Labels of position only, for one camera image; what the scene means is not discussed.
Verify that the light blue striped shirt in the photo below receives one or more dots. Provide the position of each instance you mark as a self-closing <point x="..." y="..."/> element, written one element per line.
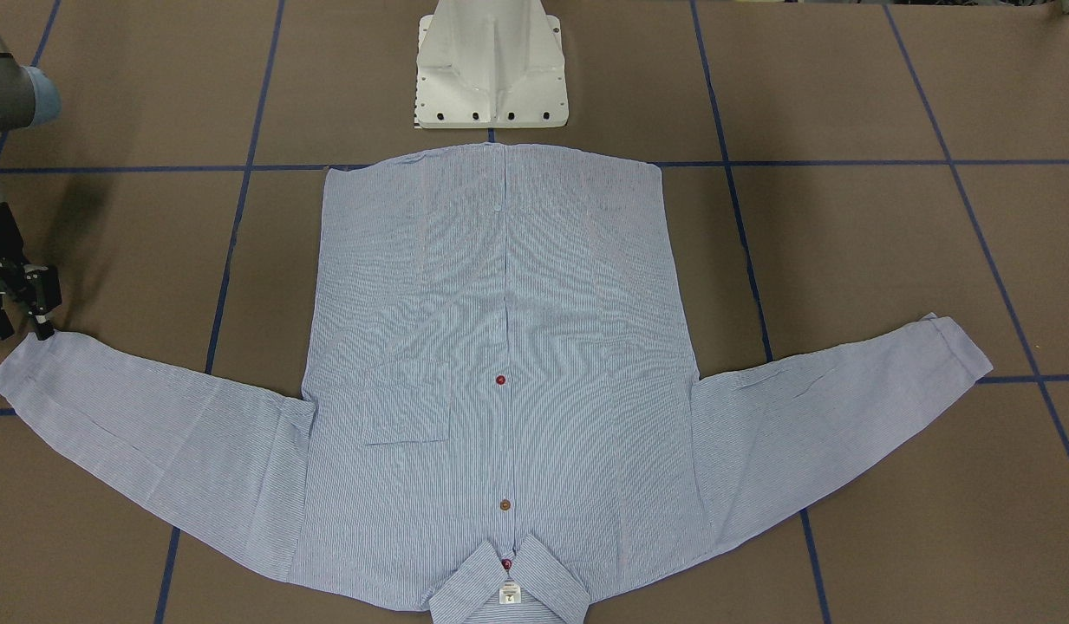
<point x="502" y="419"/>

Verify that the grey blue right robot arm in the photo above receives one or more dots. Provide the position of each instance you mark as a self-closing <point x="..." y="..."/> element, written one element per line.
<point x="27" y="98"/>

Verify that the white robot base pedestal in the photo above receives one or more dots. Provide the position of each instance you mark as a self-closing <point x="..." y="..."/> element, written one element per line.
<point x="490" y="65"/>

